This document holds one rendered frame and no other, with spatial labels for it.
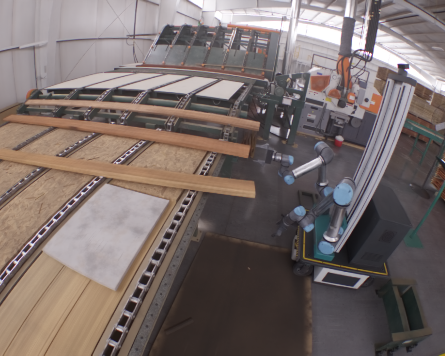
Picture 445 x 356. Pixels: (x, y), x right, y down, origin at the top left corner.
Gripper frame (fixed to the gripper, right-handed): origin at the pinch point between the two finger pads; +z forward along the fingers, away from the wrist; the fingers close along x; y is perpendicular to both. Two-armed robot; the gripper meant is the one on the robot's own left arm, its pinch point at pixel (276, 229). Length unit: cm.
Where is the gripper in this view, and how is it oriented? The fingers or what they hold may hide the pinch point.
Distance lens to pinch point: 177.4
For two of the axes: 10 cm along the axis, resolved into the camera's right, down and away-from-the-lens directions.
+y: -8.0, -5.9, 0.2
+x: -4.2, 5.6, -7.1
